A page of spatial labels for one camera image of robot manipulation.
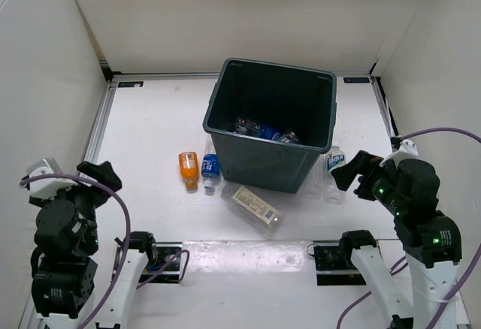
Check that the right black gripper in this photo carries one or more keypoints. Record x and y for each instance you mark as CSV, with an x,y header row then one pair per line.
x,y
365,164

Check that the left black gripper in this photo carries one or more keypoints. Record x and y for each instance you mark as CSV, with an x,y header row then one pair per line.
x,y
105,172

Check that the clear bottle blue green label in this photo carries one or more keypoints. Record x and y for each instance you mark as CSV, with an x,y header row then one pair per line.
x,y
334,159

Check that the orange juice bottle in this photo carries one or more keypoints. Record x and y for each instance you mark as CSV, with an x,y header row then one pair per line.
x,y
189,171

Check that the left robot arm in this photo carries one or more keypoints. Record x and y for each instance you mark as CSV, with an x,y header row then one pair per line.
x,y
66,239

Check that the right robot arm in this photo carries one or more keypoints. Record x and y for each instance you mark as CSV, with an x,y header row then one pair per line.
x,y
431,241

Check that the dark green plastic bin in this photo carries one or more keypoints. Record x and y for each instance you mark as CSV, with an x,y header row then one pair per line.
x,y
284,97

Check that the bottles inside bin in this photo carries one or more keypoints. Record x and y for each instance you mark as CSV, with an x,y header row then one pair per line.
x,y
250,128

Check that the clear crushed plastic bottle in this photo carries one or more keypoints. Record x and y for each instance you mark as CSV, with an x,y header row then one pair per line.
x,y
315,186

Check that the right black corner label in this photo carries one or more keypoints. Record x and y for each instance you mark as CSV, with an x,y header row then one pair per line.
x,y
356,80

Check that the black corner label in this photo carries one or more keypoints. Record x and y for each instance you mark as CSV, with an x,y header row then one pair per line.
x,y
356,80
130,84

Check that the left black corner label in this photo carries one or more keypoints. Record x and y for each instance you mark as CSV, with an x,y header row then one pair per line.
x,y
130,84

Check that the blue label plastic bottle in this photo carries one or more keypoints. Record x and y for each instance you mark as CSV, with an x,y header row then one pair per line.
x,y
210,166

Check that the large clear labelled bottle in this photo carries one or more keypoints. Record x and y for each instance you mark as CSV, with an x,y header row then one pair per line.
x,y
247,205

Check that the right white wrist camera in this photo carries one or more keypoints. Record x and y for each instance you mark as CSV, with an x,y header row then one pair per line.
x,y
401,149

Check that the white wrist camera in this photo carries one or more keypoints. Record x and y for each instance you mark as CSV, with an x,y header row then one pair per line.
x,y
46,188
401,149

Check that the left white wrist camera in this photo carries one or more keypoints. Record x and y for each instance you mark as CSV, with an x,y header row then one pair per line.
x,y
46,188

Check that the right aluminium frame rail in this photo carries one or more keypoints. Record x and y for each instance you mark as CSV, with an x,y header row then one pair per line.
x,y
383,104

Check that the aluminium frame rail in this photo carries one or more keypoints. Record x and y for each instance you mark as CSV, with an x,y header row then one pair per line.
x,y
383,104
100,123

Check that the left aluminium frame rail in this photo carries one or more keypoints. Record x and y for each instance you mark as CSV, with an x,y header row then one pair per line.
x,y
100,123

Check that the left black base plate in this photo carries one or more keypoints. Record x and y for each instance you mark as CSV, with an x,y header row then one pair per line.
x,y
171,274

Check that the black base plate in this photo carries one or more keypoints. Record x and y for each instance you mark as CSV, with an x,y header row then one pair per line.
x,y
331,269
171,274

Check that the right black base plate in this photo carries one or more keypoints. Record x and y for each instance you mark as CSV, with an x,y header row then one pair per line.
x,y
331,269

